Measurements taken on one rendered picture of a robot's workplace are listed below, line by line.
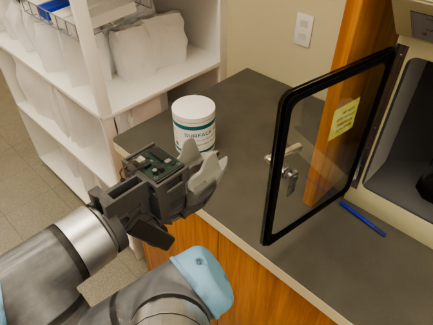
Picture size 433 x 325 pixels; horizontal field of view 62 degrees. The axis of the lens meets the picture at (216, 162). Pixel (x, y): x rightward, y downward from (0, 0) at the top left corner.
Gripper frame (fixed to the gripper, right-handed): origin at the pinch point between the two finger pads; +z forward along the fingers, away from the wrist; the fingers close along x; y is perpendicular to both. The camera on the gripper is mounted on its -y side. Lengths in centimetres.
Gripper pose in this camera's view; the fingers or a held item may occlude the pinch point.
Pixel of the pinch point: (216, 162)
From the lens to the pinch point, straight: 56.1
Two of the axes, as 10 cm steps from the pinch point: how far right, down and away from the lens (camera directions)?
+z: 6.9, -4.8, 5.4
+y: 0.1, -7.4, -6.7
